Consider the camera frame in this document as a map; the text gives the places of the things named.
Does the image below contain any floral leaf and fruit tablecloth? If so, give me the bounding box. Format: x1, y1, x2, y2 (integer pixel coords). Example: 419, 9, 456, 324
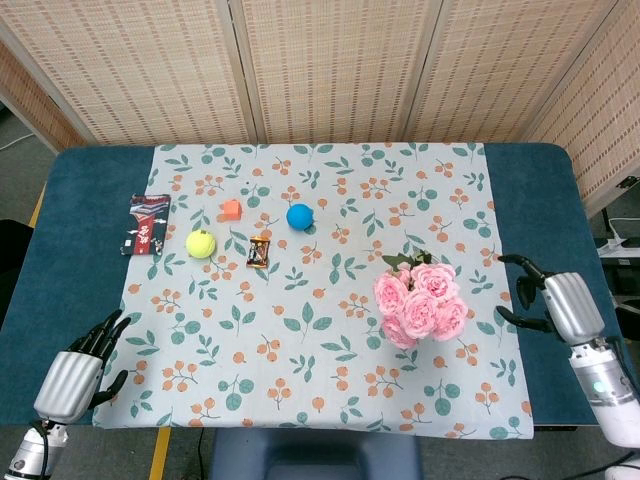
92, 142, 536, 442

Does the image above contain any brown candy wrapper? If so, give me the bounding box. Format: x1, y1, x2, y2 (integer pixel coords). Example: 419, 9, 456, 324
245, 235, 272, 270

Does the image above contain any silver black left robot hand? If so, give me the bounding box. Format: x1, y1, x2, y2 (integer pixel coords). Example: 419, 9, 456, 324
33, 309, 133, 424

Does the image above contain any woven bamboo folding screen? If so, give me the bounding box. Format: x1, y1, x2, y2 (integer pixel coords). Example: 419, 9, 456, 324
0, 0, 640, 217

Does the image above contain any white power cable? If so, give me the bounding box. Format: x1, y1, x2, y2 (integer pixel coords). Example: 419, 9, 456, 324
607, 217, 640, 244

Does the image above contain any orange cube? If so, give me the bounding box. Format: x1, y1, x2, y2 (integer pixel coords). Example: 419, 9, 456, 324
216, 199, 244, 223

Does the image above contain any black and red card packet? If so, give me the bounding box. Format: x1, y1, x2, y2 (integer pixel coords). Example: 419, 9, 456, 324
119, 193, 173, 257

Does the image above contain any blue ball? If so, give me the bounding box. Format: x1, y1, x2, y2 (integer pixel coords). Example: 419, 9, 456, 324
286, 203, 316, 233

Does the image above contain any white power strip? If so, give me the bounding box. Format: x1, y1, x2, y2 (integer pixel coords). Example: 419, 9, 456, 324
596, 238, 640, 259

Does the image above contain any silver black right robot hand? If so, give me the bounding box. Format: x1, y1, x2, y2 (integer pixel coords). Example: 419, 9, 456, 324
495, 253, 607, 347

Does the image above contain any teal velvet table cover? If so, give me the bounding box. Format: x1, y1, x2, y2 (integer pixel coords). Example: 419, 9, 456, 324
0, 142, 607, 432

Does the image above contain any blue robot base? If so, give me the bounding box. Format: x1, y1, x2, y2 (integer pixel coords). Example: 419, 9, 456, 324
208, 427, 424, 480

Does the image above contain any pink rose bouquet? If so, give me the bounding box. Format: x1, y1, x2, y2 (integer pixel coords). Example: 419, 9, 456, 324
374, 249, 470, 351

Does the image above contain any yellow tennis ball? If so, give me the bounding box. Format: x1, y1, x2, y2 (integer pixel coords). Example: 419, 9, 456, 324
185, 229, 218, 261

